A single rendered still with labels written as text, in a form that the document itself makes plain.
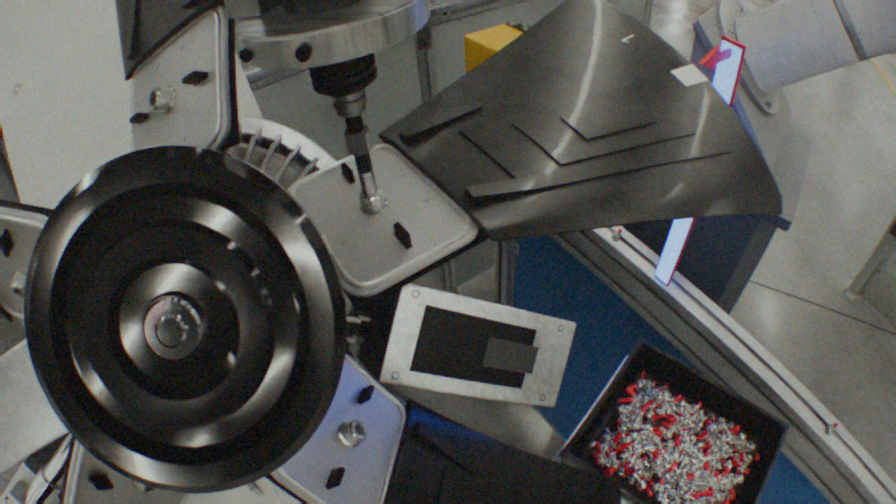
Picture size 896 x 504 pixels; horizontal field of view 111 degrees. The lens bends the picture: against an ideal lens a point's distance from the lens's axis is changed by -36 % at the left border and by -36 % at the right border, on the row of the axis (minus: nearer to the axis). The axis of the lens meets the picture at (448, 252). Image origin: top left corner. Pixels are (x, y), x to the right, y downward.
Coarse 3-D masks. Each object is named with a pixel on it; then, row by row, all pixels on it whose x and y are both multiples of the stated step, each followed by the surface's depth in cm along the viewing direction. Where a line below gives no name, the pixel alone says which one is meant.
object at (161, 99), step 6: (156, 90) 17; (162, 90) 17; (168, 90) 18; (174, 90) 18; (150, 96) 18; (156, 96) 18; (162, 96) 17; (168, 96) 18; (174, 96) 18; (150, 102) 18; (156, 102) 17; (162, 102) 17; (168, 102) 18; (174, 102) 18; (156, 108) 17; (162, 108) 18; (168, 108) 18
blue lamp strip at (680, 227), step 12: (732, 48) 33; (732, 60) 34; (720, 72) 36; (732, 72) 35; (720, 84) 36; (732, 84) 35; (672, 228) 51; (684, 228) 49; (672, 240) 52; (672, 252) 53; (660, 264) 56; (672, 264) 54; (660, 276) 57
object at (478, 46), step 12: (504, 24) 65; (468, 36) 62; (480, 36) 62; (492, 36) 62; (504, 36) 61; (516, 36) 61; (468, 48) 63; (480, 48) 61; (492, 48) 59; (468, 60) 65; (480, 60) 62
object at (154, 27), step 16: (128, 0) 19; (144, 0) 18; (160, 0) 17; (176, 0) 17; (192, 0) 16; (208, 0) 16; (128, 16) 19; (144, 16) 18; (160, 16) 17; (176, 16) 17; (192, 16) 16; (128, 32) 18; (144, 32) 18; (160, 32) 17; (176, 32) 17; (128, 48) 18; (144, 48) 18; (128, 64) 19
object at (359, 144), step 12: (348, 120) 18; (360, 120) 19; (348, 132) 19; (360, 132) 19; (348, 144) 19; (360, 144) 19; (360, 156) 20; (360, 168) 20; (372, 168) 21; (360, 180) 21; (372, 180) 21; (372, 192) 21
